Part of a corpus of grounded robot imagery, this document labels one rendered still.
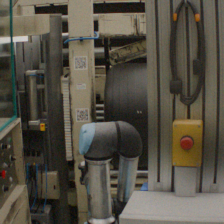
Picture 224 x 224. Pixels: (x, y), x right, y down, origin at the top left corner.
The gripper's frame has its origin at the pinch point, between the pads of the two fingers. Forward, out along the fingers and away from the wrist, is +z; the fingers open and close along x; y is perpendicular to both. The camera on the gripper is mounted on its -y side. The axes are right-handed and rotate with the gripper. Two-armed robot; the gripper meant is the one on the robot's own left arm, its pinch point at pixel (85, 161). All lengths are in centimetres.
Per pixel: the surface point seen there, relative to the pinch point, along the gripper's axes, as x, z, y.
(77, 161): 2.0, 36.3, 11.2
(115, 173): 21.6, 23.0, 13.1
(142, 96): 27.7, 10.0, -32.6
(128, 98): 20.9, 11.5, -31.0
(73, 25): -8, 36, -65
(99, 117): 20, 73, -7
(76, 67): -3, 36, -42
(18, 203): -32.9, -1.9, 24.2
